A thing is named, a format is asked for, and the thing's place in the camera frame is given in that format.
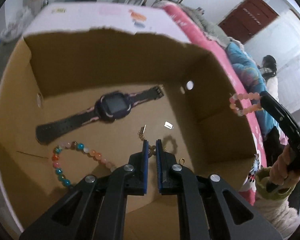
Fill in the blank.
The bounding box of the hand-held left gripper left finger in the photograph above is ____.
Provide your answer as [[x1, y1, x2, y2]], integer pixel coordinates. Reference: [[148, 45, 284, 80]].
[[19, 140, 150, 240]]

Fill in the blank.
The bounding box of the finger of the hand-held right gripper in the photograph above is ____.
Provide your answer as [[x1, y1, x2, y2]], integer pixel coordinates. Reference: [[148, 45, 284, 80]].
[[260, 91, 300, 143]]

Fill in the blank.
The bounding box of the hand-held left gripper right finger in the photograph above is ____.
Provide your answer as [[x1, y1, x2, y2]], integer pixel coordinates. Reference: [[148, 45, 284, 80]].
[[155, 139, 283, 240]]

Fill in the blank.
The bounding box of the pink bead bracelet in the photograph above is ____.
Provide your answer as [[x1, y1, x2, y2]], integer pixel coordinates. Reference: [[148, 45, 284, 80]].
[[229, 92, 263, 117]]

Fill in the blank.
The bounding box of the small gold crystal earring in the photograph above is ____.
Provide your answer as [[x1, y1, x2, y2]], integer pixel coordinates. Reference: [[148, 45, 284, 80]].
[[137, 124, 148, 140]]

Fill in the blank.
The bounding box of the purple black smart watch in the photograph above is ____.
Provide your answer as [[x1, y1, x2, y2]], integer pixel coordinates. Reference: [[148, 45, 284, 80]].
[[36, 85, 165, 146]]

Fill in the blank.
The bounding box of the multicoloured bead bracelet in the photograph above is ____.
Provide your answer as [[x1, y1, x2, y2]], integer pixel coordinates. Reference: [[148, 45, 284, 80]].
[[52, 141, 118, 189]]

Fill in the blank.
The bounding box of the brown cardboard box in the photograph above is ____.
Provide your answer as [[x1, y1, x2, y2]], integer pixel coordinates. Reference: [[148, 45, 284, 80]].
[[0, 26, 258, 240]]

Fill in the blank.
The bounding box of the person's right hand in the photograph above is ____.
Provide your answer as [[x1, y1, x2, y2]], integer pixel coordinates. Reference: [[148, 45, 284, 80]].
[[269, 145, 300, 188]]

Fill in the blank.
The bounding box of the black cloth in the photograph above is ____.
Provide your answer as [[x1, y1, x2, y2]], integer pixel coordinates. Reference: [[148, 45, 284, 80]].
[[264, 126, 289, 168]]

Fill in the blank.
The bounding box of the blue printed blanket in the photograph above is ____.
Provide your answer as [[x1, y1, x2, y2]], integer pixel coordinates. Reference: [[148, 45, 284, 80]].
[[226, 41, 280, 135]]

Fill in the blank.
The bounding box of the red wooden door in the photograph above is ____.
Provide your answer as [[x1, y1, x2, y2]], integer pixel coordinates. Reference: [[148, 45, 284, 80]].
[[218, 0, 279, 44]]

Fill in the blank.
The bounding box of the grey fuzzy blanket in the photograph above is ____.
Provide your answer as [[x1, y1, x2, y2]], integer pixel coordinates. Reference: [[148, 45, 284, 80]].
[[152, 1, 230, 49]]

